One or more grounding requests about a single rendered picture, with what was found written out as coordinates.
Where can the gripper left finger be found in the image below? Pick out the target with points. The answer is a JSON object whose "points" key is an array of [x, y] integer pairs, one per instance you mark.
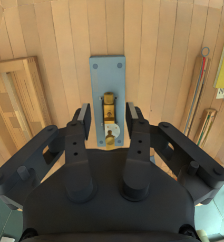
{"points": [[74, 151]]}

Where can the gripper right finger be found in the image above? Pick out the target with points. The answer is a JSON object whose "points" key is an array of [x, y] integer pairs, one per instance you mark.
{"points": [[139, 157]]}

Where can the brass thumbscrew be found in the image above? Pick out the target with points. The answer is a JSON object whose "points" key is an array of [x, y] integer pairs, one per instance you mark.
{"points": [[110, 142]]}

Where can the white index arc plate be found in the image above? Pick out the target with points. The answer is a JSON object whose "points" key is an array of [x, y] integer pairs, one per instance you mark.
{"points": [[116, 128]]}

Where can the brass hand level body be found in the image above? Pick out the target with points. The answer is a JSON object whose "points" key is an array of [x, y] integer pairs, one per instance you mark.
{"points": [[109, 110]]}

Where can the brass knurled eyepiece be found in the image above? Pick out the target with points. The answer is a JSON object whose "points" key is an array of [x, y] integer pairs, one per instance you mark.
{"points": [[108, 98]]}

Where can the wooden instrument case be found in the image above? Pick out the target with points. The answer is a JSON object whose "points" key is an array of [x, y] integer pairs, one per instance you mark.
{"points": [[20, 98]]}

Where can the blue check block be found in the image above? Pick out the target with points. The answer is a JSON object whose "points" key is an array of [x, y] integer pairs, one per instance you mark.
{"points": [[108, 75]]}

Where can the short wooden pencil tray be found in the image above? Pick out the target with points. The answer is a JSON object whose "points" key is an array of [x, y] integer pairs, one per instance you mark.
{"points": [[206, 126]]}

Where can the long wooden tray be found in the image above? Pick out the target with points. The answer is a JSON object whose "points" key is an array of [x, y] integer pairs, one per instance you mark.
{"points": [[196, 98]]}

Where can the white printed card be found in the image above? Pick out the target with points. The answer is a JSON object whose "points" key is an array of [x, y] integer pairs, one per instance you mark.
{"points": [[221, 93]]}

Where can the red rod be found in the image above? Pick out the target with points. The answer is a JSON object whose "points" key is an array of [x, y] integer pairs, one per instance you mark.
{"points": [[202, 69]]}

